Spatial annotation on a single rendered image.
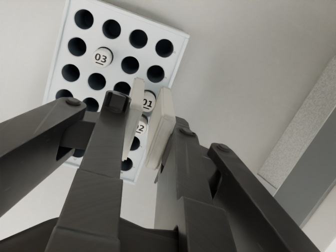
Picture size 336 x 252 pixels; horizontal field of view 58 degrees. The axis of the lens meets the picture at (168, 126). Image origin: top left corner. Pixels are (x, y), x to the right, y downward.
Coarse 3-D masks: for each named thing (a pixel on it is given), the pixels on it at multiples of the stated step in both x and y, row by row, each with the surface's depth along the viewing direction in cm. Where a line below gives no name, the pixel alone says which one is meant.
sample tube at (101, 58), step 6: (102, 48) 20; (108, 48) 21; (96, 54) 20; (102, 54) 20; (108, 54) 20; (96, 60) 20; (102, 60) 20; (108, 60) 20; (96, 66) 20; (102, 66) 20
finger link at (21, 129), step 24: (24, 120) 10; (48, 120) 11; (72, 120) 12; (0, 144) 8; (24, 144) 9; (48, 144) 11; (0, 168) 8; (24, 168) 10; (48, 168) 12; (0, 192) 9; (24, 192) 10; (0, 216) 9
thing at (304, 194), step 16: (320, 128) 19; (320, 144) 18; (304, 160) 19; (320, 160) 18; (288, 176) 20; (304, 176) 18; (320, 176) 17; (288, 192) 19; (304, 192) 18; (320, 192) 17; (288, 208) 19; (304, 208) 17; (320, 208) 17; (304, 224) 17; (320, 224) 16; (320, 240) 16
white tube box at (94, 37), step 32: (96, 0) 20; (64, 32) 20; (96, 32) 20; (128, 32) 21; (160, 32) 21; (64, 64) 21; (128, 64) 25; (160, 64) 21; (64, 96) 24; (96, 96) 22; (128, 160) 26
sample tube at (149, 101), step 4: (144, 92) 22; (148, 92) 22; (152, 92) 22; (144, 96) 21; (148, 96) 21; (152, 96) 21; (144, 100) 21; (148, 100) 21; (152, 100) 21; (144, 104) 21; (148, 104) 21; (152, 104) 21; (144, 108) 21; (148, 108) 21; (152, 108) 21
